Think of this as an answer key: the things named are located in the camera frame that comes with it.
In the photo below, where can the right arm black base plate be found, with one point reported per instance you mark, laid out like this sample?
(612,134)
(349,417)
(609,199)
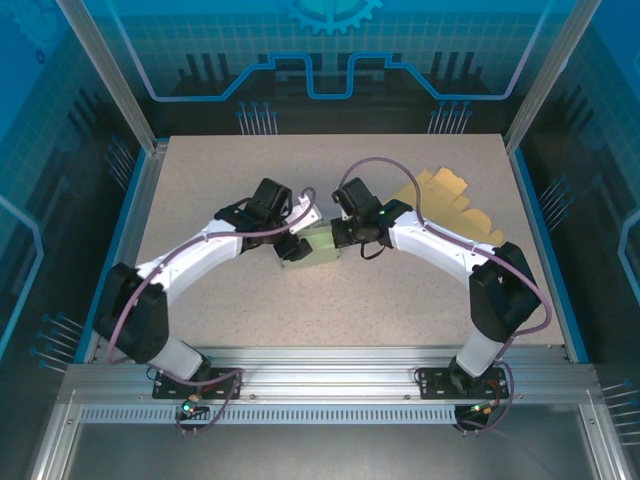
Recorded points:
(435,385)

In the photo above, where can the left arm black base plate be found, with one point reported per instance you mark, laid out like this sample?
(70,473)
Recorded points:
(170,387)

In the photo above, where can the yellow paper box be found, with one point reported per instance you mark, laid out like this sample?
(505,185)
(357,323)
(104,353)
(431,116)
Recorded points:
(450,200)

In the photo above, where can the aluminium frame post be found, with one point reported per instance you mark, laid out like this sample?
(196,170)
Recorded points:
(545,75)
(110,75)

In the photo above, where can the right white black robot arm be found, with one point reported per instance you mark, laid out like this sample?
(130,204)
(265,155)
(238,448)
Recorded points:
(440,240)

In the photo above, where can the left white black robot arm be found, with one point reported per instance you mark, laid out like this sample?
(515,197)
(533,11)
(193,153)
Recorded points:
(200,250)

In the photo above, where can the green paper box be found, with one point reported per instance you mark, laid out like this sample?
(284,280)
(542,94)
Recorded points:
(322,245)

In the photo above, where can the aluminium frame rail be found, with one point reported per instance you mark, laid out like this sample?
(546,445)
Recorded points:
(325,370)

